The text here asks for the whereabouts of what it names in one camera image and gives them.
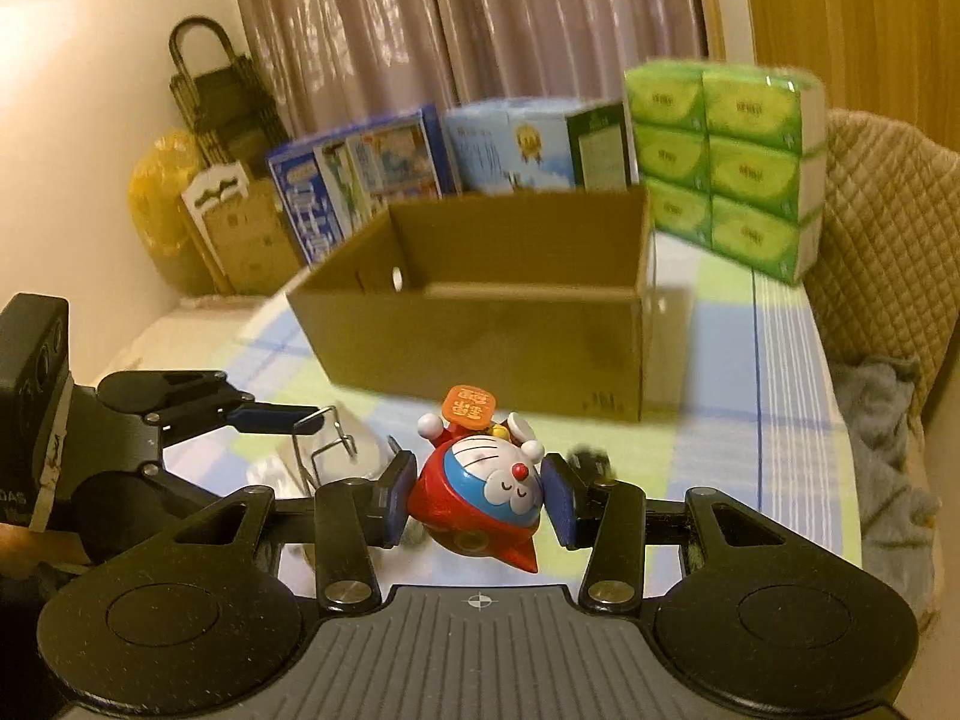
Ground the brown cardboard box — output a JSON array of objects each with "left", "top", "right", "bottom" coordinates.
[{"left": 286, "top": 186, "right": 695, "bottom": 422}]

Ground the black folding hand cart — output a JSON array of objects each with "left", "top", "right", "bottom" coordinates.
[{"left": 166, "top": 15, "right": 290, "bottom": 166}]

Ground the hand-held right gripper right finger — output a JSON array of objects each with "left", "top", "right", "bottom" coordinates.
[{"left": 541, "top": 454, "right": 785, "bottom": 611}]

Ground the grey cloth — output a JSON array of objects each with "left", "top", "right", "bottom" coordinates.
[{"left": 829, "top": 356, "right": 942, "bottom": 571}]

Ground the stack of green tissue packs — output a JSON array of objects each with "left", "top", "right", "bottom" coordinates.
[{"left": 624, "top": 64, "right": 827, "bottom": 286}]

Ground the black toy car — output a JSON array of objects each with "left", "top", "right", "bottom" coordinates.
[{"left": 570, "top": 446, "right": 617, "bottom": 485}]

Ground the dark blue milk carton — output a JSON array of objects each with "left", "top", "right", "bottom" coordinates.
[{"left": 266, "top": 103, "right": 462, "bottom": 267}]

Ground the brown carton with white handle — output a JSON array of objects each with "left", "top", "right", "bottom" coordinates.
[{"left": 180, "top": 161, "right": 308, "bottom": 297}]

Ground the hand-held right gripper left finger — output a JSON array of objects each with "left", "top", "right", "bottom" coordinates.
[{"left": 172, "top": 450, "right": 419, "bottom": 614}]

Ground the translucent plastic container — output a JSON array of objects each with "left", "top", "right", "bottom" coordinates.
[{"left": 251, "top": 420, "right": 398, "bottom": 500}]

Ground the red cartoon cat toy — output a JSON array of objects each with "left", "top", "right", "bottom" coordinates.
[{"left": 409, "top": 386, "right": 545, "bottom": 575}]

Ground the metal wire rack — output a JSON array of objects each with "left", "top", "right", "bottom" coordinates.
[{"left": 289, "top": 405, "right": 359, "bottom": 496}]

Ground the beige quilted chair cover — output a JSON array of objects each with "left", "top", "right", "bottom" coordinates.
[{"left": 802, "top": 109, "right": 960, "bottom": 421}]

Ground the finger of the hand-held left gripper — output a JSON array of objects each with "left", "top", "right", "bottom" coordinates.
[
  {"left": 97, "top": 369, "right": 323, "bottom": 436},
  {"left": 71, "top": 463, "right": 248, "bottom": 565}
]

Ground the pink-brown curtain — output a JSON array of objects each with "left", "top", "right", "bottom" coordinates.
[{"left": 221, "top": 0, "right": 710, "bottom": 143}]

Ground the wooden door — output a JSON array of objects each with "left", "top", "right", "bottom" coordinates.
[{"left": 739, "top": 0, "right": 960, "bottom": 143}]

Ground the light blue milk carton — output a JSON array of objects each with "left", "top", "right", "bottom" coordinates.
[{"left": 441, "top": 97, "right": 638, "bottom": 196}]

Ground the yellow plastic bag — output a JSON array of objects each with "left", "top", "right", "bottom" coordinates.
[{"left": 127, "top": 127, "right": 207, "bottom": 290}]

